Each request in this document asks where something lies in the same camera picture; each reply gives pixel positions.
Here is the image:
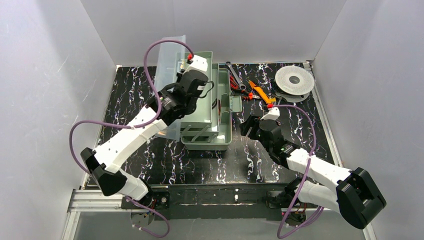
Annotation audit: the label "grey green tool box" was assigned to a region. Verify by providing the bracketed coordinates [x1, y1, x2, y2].
[180, 51, 243, 151]

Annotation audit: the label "black orange pliers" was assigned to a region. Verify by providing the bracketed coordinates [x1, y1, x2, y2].
[216, 100, 222, 120]

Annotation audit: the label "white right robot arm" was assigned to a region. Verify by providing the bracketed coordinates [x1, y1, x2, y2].
[240, 116, 387, 230]

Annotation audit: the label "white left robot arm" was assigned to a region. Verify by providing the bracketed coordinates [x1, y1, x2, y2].
[80, 69, 209, 204]

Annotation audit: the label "grey combination wrench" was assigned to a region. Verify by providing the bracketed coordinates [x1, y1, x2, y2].
[226, 61, 247, 90]

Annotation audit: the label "white filament spool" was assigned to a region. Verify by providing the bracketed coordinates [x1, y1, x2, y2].
[272, 65, 315, 103]

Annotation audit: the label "red black utility knife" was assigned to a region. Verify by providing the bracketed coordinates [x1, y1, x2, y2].
[229, 75, 240, 91]

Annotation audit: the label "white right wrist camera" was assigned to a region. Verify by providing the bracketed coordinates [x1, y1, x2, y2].
[260, 107, 280, 121]

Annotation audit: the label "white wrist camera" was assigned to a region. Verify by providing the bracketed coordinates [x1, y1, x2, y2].
[182, 55, 209, 80]
[260, 107, 280, 121]

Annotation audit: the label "red handled cutter pliers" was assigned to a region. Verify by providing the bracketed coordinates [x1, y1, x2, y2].
[241, 92, 261, 100]

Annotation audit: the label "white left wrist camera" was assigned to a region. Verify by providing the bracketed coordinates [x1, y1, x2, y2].
[182, 55, 209, 80]

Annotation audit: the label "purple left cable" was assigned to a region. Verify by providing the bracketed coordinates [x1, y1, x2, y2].
[68, 39, 196, 238]

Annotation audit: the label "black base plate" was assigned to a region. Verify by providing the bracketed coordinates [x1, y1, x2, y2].
[139, 183, 294, 221]

